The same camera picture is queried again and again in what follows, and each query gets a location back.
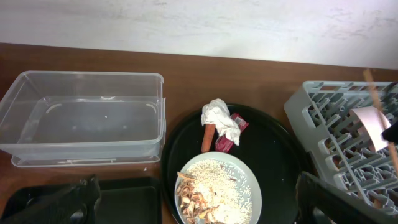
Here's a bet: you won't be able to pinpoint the white napkin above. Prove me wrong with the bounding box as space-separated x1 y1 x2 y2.
201 98 239 146

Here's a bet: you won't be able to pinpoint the round black tray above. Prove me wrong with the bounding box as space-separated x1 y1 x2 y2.
160 104 312 223

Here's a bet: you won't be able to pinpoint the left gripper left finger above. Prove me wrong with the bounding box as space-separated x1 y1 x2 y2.
1 175 101 224

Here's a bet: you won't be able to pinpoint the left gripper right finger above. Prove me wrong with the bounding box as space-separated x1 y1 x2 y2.
295 172 397 224

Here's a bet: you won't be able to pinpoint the red snack wrapper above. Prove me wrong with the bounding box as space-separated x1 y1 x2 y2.
215 113 249 153

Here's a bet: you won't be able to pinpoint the black rectangular tray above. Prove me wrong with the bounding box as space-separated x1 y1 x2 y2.
0 176 162 224

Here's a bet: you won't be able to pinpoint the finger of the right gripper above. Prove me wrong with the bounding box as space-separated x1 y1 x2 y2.
382 121 398 144

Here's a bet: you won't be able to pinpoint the rice and food scraps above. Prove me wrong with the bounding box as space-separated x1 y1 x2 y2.
175 159 252 224

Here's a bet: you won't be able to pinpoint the grey dishwasher rack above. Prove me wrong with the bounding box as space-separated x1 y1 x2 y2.
284 81 397 217

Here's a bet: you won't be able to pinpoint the clear plastic bin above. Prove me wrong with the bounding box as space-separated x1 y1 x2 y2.
1 71 166 167

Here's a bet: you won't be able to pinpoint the wooden chopstick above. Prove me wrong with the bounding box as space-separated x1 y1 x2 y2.
363 68 397 174

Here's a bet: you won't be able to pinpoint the orange carrot piece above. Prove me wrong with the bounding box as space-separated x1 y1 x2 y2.
201 124 216 153

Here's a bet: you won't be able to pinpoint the white bowl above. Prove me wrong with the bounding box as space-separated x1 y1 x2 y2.
349 106 388 152

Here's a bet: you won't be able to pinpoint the grey plate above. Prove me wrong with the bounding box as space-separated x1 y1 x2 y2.
174 152 262 224

